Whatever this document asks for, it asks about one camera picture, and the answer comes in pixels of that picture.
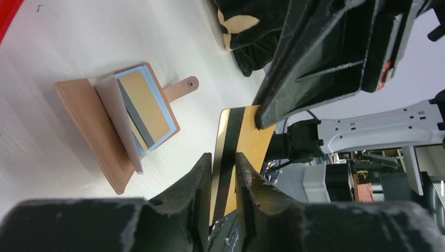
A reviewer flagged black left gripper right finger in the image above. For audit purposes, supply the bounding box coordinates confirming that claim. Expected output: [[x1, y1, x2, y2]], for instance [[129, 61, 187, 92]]
[[236, 153, 444, 251]]

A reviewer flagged yellow credit card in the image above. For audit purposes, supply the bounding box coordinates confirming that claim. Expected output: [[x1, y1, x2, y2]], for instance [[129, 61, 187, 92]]
[[116, 67, 176, 154]]

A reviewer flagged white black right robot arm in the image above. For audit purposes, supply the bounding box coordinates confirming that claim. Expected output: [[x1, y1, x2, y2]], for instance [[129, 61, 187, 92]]
[[254, 1, 444, 162]]

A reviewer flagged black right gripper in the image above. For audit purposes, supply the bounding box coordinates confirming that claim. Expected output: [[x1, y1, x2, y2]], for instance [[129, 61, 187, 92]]
[[255, 0, 435, 129]]

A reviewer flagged black floral blanket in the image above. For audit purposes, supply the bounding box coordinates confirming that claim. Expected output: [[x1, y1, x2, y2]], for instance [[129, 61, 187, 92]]
[[214, 0, 290, 77]]

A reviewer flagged red plastic bin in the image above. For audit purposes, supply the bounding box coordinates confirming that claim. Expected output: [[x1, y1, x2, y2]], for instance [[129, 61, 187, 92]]
[[0, 0, 24, 42]]

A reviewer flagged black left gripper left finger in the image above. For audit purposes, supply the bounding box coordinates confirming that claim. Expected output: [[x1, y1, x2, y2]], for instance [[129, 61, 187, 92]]
[[1, 153, 212, 251]]

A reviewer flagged tan leather card holder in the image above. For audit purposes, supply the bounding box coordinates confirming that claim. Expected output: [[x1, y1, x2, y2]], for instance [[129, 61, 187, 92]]
[[54, 62, 199, 195]]

